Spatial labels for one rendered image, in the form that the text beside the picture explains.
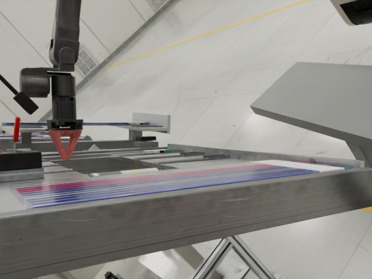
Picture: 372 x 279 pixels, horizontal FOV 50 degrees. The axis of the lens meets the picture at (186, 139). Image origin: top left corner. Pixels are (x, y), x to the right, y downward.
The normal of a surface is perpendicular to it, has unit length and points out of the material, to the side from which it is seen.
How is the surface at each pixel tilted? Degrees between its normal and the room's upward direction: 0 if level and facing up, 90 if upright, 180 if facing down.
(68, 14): 86
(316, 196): 90
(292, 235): 0
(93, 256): 90
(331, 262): 0
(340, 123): 0
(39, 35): 90
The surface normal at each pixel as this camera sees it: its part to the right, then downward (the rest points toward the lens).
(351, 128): -0.59, -0.71
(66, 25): 0.44, -0.13
